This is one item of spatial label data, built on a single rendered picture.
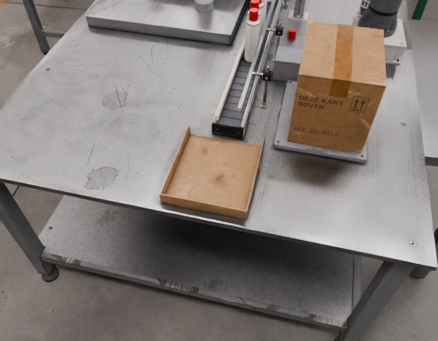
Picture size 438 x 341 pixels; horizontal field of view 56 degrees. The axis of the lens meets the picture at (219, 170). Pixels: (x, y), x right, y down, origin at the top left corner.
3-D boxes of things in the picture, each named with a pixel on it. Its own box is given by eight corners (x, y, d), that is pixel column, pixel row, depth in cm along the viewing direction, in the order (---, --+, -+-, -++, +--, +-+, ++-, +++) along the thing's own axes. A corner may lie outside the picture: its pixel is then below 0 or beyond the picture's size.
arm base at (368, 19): (358, 15, 175) (365, -8, 167) (395, 20, 173) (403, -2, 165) (357, 34, 166) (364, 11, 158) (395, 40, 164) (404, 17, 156)
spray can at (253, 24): (245, 54, 163) (248, 5, 148) (258, 56, 162) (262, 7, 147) (242, 61, 160) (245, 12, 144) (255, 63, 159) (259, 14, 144)
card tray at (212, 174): (188, 134, 141) (188, 125, 138) (263, 147, 137) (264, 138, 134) (160, 202, 122) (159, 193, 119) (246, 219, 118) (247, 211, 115)
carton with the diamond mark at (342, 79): (296, 86, 155) (308, 19, 134) (361, 96, 151) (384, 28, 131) (286, 141, 135) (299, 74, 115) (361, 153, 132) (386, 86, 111)
